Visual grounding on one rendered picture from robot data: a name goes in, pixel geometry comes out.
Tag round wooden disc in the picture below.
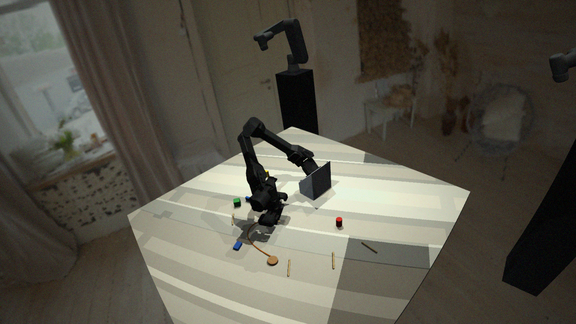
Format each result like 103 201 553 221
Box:
268 256 278 266

